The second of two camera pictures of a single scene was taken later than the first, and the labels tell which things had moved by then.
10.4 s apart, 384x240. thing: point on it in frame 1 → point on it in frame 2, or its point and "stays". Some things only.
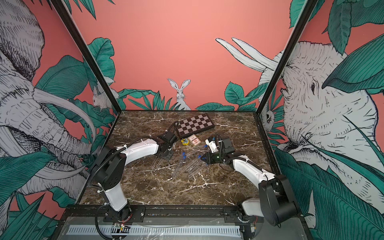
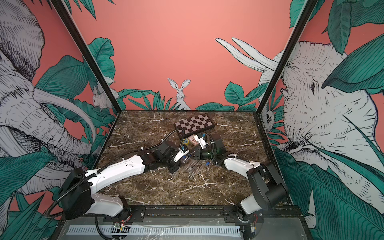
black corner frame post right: (307, 9) stays
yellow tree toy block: (185, 142) stays
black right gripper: (210, 160) → (199, 154)
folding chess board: (194, 125) stays
